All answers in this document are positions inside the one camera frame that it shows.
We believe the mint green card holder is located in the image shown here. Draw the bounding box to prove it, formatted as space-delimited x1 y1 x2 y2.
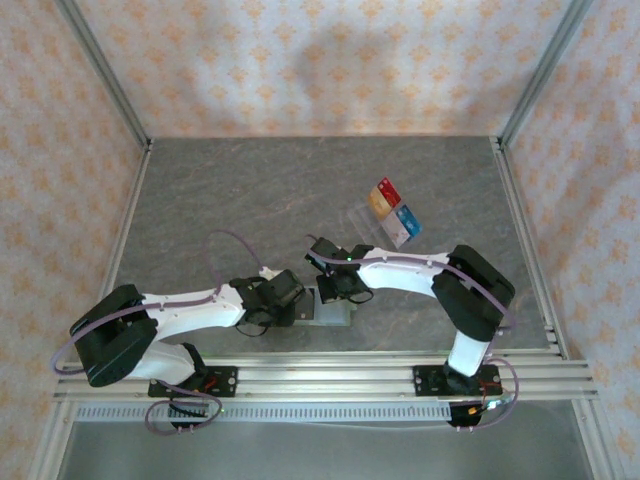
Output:
292 287 354 327

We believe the white VIP card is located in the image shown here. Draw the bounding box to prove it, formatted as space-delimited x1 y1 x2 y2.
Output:
382 214 414 250

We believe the gold credit card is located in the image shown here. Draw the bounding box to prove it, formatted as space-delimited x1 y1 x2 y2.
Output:
367 187 396 221

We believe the blue credit card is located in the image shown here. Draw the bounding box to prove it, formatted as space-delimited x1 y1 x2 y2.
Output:
394 204 424 241

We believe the red credit card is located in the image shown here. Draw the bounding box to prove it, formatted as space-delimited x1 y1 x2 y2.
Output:
375 176 404 206

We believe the clear acrylic card stand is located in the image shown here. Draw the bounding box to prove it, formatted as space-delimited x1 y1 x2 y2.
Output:
347 202 401 249

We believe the grey metal sheet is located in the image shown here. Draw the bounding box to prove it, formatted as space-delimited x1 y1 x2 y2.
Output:
59 422 601 480

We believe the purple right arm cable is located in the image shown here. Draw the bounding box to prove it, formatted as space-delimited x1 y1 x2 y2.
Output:
305 234 516 334

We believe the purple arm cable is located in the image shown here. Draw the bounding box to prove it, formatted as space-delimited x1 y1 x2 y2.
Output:
49 229 266 376
305 234 516 334

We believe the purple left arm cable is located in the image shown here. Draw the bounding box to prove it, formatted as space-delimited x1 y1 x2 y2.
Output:
49 229 266 376

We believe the aluminium mounting rail beam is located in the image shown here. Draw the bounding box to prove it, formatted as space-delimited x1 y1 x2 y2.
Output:
52 351 600 403

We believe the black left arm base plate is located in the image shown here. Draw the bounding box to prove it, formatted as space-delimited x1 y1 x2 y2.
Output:
148 366 239 399

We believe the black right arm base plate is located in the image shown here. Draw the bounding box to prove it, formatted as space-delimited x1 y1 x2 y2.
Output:
413 364 501 399

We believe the slotted grey cable duct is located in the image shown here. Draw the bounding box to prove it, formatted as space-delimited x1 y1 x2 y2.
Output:
74 402 454 425

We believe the black cable bracket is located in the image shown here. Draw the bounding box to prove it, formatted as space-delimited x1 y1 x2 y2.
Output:
447 399 486 431
167 399 211 431

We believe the aluminium table side rail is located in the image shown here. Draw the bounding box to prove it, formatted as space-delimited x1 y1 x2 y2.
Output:
27 139 154 480
491 135 629 480

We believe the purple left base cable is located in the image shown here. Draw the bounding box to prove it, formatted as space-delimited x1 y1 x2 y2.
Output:
144 379 224 435

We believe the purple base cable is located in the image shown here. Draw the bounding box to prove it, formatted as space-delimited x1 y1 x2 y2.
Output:
452 357 522 432
144 379 224 435

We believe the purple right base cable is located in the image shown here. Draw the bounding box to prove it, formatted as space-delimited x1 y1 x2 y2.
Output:
452 357 522 432

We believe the aluminium corner post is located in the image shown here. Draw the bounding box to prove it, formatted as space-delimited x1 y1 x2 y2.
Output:
53 0 153 151
498 0 597 149

